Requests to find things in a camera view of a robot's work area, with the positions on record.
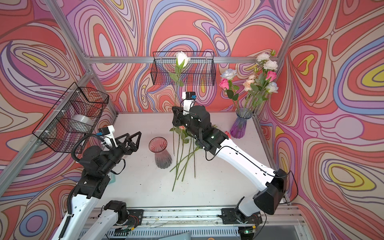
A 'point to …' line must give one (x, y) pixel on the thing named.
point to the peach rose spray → (249, 87)
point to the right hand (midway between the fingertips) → (173, 110)
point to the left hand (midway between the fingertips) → (137, 133)
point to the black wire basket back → (200, 71)
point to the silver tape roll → (83, 120)
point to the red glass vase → (158, 145)
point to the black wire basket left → (57, 129)
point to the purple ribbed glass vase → (238, 128)
